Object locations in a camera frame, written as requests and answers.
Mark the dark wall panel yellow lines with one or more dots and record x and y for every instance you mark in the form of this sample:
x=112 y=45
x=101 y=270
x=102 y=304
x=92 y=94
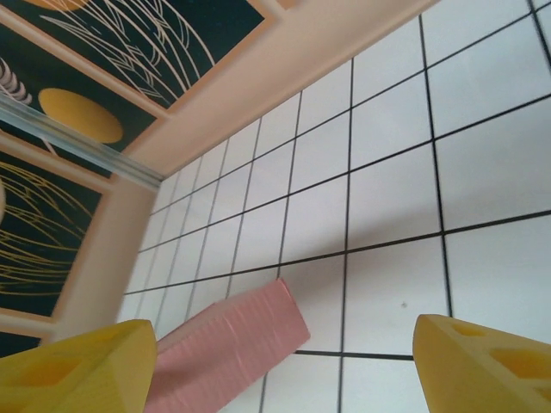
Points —
x=43 y=241

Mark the dark wall panel cream lines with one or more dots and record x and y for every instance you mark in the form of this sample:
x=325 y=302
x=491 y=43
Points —
x=142 y=47

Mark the aluminium frame rail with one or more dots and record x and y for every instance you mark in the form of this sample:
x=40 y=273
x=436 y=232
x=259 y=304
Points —
x=86 y=146

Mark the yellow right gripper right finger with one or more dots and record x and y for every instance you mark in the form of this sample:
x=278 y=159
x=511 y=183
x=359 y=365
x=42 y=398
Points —
x=486 y=370

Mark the dark wall panel yellow circle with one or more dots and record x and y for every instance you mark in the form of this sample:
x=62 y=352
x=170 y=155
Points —
x=82 y=116

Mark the pink paper box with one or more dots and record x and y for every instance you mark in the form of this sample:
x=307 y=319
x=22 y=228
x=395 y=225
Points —
x=232 y=344

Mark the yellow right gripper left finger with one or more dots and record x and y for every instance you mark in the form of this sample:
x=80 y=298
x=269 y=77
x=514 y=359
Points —
x=77 y=374

